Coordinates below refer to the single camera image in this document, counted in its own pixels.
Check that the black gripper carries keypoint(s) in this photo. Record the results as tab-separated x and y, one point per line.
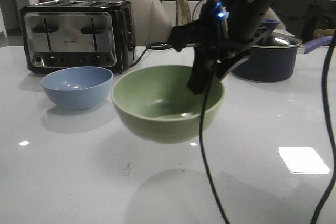
231	25

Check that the green bowl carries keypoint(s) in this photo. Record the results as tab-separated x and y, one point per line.
154	103

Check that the blue bowl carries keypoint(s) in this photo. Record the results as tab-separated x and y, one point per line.
78	88

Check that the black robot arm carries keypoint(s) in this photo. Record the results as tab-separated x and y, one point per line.
221	37

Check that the dark blue saucepan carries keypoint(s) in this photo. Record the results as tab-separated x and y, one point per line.
273	65

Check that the beige plastic chair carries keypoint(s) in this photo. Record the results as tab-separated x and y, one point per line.
183	14

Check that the glass pot lid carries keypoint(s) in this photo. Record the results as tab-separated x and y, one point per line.
277	38

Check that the beige armchair behind toaster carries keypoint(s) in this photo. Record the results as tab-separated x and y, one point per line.
151	22

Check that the black and chrome toaster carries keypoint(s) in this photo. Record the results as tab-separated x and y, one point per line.
62	34

